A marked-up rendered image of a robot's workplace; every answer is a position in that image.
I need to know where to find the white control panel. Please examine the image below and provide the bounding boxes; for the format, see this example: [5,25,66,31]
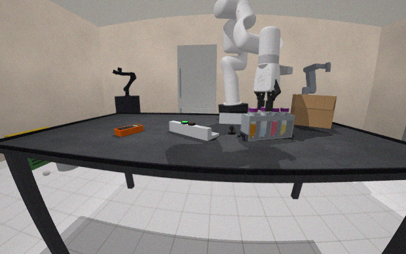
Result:
[219,113,242,135]

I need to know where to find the orange pocket multimeter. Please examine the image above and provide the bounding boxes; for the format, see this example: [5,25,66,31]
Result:
[115,124,143,137]

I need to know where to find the brown cardboard box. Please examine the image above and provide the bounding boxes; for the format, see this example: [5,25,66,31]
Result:
[291,94,337,129]

